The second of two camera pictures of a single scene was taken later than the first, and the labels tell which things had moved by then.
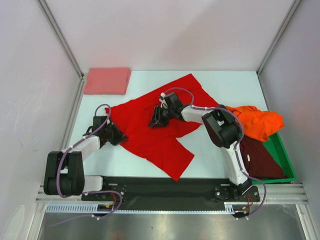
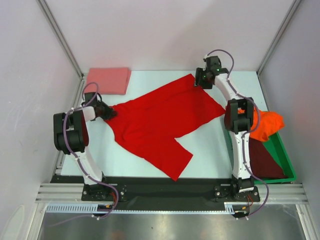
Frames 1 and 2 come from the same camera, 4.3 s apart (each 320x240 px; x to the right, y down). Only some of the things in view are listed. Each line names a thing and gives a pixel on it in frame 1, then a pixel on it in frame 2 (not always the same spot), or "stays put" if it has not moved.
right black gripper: x=161 y=114 → x=200 y=81
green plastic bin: x=275 y=145 stays put
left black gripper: x=120 y=138 → x=110 y=114
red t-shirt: x=159 y=146 stays put
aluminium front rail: x=274 y=193 stays put
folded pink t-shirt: x=107 y=81 stays put
